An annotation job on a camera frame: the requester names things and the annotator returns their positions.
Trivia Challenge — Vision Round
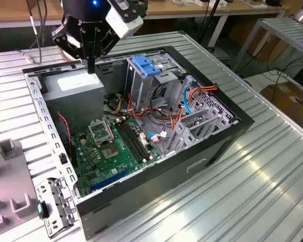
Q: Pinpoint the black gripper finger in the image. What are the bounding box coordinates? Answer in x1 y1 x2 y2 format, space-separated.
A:
90 26 120 74
50 24 91 74

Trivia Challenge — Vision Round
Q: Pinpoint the pale blue data wire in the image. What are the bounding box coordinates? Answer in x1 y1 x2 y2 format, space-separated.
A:
183 75 197 115

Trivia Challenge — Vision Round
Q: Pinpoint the orange red yellow power wire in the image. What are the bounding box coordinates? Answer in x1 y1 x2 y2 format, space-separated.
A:
175 84 218 127

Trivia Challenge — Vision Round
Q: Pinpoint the metal disk bay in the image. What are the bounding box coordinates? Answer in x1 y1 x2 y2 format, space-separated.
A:
164 104 240 156

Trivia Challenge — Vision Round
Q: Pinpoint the blue plastic drive latch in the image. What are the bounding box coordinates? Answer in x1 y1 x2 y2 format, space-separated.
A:
132 55 162 78

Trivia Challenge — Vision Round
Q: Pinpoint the grey metal drive cage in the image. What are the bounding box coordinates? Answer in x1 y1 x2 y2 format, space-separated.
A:
125 50 190 111

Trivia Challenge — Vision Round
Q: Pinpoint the grey power supply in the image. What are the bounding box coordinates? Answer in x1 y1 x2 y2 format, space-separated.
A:
41 68 106 127

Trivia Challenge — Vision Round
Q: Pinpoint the metal socket cover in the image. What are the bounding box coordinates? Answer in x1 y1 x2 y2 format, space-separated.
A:
87 118 115 147

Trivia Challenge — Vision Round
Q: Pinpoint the black RAM slot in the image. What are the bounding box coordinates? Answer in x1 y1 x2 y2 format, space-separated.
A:
118 119 147 162
121 118 150 160
124 117 154 159
115 120 145 163

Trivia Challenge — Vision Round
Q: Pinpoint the black tripod stand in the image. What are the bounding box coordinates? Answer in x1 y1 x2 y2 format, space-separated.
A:
198 0 221 48

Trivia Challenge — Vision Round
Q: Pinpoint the CPU socket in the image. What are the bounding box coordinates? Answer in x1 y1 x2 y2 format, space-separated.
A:
100 143 121 161

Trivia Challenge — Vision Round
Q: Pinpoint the green motherboard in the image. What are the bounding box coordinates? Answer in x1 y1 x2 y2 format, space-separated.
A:
70 115 163 199

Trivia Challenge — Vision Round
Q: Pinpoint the blue expansion slot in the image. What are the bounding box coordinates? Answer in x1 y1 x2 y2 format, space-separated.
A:
90 167 131 192

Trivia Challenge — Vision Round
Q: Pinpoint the grey parts rack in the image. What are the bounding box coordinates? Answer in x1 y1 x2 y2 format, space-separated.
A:
0 138 40 242

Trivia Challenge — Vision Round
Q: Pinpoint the brown cardboard box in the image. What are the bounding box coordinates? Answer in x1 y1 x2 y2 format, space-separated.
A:
229 25 291 61

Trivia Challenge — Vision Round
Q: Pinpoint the black PC case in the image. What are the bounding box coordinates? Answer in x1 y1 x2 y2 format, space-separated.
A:
22 45 255 241

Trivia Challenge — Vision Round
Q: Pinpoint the black clip with teal tab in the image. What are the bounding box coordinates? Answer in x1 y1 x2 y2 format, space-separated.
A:
36 200 51 220

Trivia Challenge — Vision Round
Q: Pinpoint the metal slat side table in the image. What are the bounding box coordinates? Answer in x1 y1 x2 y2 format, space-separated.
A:
232 16 303 74

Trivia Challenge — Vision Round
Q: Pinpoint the cardboard box with white label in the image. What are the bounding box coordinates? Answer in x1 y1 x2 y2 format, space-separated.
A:
261 82 303 127

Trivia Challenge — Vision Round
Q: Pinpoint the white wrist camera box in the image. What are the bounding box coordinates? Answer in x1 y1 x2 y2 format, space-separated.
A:
105 0 148 40

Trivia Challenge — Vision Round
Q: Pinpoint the cable with metal plug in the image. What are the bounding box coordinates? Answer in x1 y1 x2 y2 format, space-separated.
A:
19 49 42 66

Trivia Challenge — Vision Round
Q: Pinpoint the orange yellow wire bundle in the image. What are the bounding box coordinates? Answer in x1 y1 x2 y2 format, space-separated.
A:
103 92 152 119

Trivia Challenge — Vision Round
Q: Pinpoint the wooden desk with white frame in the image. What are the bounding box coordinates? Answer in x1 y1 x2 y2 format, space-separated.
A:
0 0 291 48

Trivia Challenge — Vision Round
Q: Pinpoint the red black twisted wire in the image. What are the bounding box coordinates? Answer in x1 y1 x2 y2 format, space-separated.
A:
56 112 74 155

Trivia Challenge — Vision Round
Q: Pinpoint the black wire bundle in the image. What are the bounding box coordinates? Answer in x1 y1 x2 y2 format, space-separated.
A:
148 82 174 124

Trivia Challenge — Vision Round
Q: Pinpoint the short blue board wire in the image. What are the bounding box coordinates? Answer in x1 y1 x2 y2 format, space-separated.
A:
146 131 171 142

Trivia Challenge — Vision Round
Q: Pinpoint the metal slot bracket retainer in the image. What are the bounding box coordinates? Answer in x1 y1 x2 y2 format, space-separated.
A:
34 176 79 239

